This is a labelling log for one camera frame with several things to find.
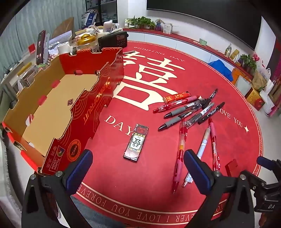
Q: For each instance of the black radio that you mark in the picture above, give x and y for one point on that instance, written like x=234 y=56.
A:
x=113 y=40

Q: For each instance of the red cardboard fruit box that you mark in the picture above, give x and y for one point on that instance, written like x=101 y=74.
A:
x=58 y=113

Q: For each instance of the smartphone on stand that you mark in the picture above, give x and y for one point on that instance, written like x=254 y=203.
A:
x=40 y=47

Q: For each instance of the clear white label pen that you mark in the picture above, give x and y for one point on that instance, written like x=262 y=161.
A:
x=197 y=117

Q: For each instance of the small doll figurine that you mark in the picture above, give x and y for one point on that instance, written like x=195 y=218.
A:
x=158 y=23

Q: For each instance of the red pen pink barrel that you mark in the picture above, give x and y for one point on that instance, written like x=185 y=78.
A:
x=216 y=158

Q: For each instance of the brown chair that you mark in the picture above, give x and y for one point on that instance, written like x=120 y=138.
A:
x=65 y=26

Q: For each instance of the gold lid glass jar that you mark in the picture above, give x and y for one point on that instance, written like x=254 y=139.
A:
x=87 y=41

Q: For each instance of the blue plastic bag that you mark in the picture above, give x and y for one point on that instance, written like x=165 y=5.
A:
x=220 y=67

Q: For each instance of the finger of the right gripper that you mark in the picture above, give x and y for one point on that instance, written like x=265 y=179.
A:
x=266 y=163
x=232 y=168

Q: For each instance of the clear red gel pen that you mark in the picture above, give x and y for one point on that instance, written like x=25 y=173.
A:
x=175 y=103

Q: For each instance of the patterned rectangular card pack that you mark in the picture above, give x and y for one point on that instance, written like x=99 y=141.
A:
x=135 y=143

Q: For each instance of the large black tv screen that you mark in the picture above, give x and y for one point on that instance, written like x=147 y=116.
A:
x=240 y=18

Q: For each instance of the white mug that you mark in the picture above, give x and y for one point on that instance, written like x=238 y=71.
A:
x=109 y=26

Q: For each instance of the black marker pen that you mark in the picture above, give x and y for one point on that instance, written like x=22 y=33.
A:
x=211 y=113

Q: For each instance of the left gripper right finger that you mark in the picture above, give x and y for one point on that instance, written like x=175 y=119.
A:
x=201 y=173

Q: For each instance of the red pen pink grip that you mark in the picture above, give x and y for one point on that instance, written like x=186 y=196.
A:
x=183 y=130

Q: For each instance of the white blue patterned pen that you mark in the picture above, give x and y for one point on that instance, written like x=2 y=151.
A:
x=188 y=179

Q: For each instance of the thin black marker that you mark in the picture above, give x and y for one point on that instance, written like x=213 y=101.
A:
x=211 y=96

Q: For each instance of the potted plant right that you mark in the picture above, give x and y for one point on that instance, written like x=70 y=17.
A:
x=249 y=62

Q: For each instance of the round red wedding rug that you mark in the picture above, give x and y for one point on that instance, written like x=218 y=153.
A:
x=140 y=193

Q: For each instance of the red gift box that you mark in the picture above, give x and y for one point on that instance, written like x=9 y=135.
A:
x=254 y=98

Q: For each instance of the white toilet paper roll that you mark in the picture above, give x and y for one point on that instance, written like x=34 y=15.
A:
x=63 y=48

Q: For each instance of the grey grip pen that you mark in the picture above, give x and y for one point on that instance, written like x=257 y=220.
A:
x=185 y=108
x=180 y=117

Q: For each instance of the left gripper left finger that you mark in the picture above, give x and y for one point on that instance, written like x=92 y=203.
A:
x=76 y=171

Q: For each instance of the green potted plant left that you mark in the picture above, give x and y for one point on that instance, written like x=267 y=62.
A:
x=141 y=22

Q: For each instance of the red cylindrical tube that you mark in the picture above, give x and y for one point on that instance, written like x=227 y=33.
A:
x=176 y=97

